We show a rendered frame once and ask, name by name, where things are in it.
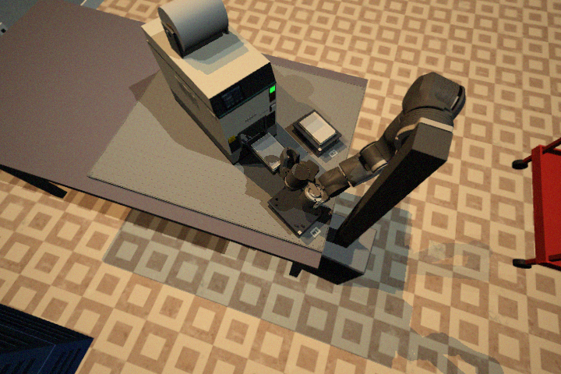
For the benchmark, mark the grey cylinder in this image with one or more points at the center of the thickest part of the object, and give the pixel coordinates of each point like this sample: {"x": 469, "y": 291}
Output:
{"x": 194, "y": 21}

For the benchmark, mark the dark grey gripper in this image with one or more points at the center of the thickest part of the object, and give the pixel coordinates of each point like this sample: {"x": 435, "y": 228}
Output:
{"x": 300, "y": 174}

